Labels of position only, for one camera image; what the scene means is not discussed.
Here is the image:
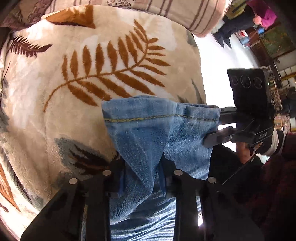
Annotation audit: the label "person's right hand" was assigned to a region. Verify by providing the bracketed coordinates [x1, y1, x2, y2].
[236, 143, 254, 164]

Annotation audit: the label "person in pink top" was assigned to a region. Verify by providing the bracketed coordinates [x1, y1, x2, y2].
[213, 0, 277, 49]

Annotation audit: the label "cream fern-print fleece blanket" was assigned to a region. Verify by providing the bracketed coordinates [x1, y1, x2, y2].
[1, 5, 206, 238]

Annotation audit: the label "light blue denim jeans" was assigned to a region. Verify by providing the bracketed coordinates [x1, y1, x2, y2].
[102, 96, 220, 240]

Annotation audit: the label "pink striped floral bedsheet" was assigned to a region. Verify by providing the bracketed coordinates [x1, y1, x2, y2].
[1, 0, 232, 37]

